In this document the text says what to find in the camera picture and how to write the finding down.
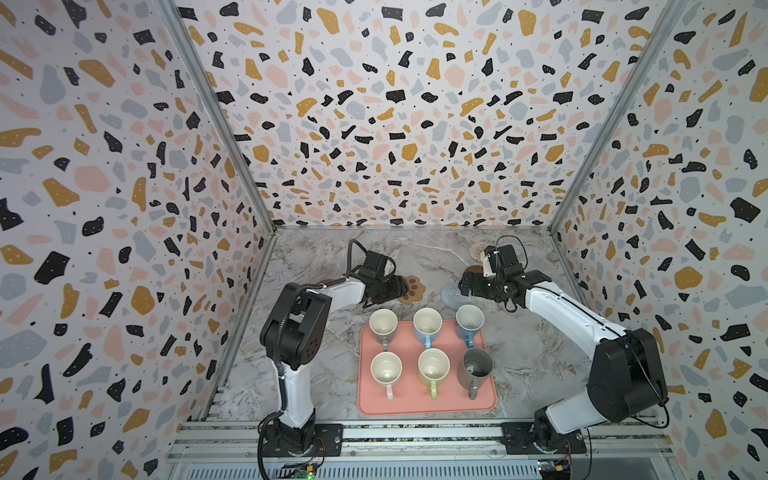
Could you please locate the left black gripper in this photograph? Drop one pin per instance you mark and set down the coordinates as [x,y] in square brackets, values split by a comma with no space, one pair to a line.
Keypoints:
[395,288]

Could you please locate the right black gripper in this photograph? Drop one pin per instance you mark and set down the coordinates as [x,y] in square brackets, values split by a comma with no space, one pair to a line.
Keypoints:
[477,284]

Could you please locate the clear patterned round coaster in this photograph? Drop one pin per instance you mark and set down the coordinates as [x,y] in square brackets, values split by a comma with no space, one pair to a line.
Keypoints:
[476,250]

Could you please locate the grey blue round coaster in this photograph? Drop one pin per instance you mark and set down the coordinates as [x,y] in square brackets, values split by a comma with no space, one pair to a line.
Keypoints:
[452,298]

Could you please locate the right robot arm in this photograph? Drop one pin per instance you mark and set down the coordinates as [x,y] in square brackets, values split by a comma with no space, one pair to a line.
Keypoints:
[626,375]

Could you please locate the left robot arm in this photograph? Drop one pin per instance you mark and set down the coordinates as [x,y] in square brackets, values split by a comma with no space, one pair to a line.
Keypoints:
[294,329]

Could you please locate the brown paw print coaster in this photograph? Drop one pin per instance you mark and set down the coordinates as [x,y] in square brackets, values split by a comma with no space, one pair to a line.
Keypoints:
[415,291]

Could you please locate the light blue mug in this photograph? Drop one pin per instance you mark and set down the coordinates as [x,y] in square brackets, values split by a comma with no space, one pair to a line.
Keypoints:
[469,322]

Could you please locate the grey metal mug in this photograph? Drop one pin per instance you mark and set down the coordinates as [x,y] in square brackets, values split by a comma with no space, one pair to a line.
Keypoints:
[475,368]

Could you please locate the pink rectangular tray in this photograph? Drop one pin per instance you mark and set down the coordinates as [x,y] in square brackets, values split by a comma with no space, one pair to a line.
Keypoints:
[411,396]

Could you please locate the white mug grey handle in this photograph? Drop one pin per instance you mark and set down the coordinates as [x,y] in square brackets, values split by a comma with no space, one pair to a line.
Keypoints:
[383,324]

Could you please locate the white mug blue handle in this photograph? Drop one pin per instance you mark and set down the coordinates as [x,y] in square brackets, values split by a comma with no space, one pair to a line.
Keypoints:
[427,324]

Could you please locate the white mug pink handle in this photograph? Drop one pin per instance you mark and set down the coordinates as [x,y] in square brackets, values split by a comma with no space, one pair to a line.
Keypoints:
[386,369]

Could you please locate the white mug green handle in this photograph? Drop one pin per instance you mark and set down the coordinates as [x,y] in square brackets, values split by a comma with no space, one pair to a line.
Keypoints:
[433,368]

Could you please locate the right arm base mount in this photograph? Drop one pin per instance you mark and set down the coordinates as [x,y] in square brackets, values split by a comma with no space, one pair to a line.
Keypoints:
[539,437]

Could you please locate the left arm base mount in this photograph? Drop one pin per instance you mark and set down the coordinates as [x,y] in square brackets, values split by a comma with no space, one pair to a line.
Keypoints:
[314,439]

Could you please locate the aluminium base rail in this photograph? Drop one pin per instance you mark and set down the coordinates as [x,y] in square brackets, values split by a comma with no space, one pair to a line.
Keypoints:
[421,449]

